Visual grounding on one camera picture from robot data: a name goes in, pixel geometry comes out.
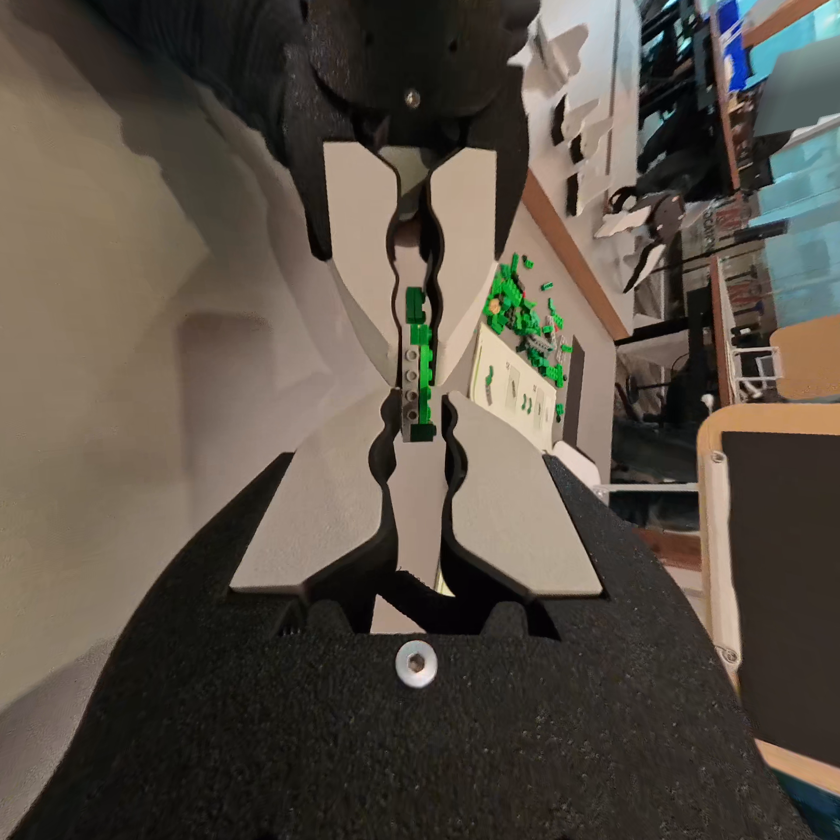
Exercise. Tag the light wooden panel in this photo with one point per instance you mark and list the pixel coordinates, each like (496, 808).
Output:
(807, 361)

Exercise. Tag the open instruction booklet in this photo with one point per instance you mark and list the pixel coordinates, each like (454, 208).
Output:
(505, 387)

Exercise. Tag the white stand base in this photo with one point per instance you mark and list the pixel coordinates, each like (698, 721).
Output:
(577, 463)

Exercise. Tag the white desk with wooden edge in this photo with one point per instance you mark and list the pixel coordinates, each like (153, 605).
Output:
(577, 262)

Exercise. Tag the green and grey brick assembly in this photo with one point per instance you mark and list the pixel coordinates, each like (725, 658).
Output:
(420, 354)

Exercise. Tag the white cut-out sheet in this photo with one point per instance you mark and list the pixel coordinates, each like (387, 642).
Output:
(590, 65)

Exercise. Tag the person's left forearm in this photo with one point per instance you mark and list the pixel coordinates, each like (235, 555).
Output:
(197, 39)

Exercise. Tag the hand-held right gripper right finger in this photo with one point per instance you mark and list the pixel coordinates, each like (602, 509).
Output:
(518, 518)

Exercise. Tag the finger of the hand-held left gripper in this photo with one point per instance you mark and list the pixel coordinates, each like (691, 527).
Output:
(469, 216)
(358, 216)

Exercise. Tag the pile of green toy bricks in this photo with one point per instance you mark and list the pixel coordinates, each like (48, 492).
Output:
(518, 315)

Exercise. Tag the black panel with wooden frame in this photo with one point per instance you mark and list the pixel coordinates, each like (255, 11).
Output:
(787, 590)

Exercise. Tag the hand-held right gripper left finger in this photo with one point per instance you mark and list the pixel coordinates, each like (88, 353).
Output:
(321, 512)

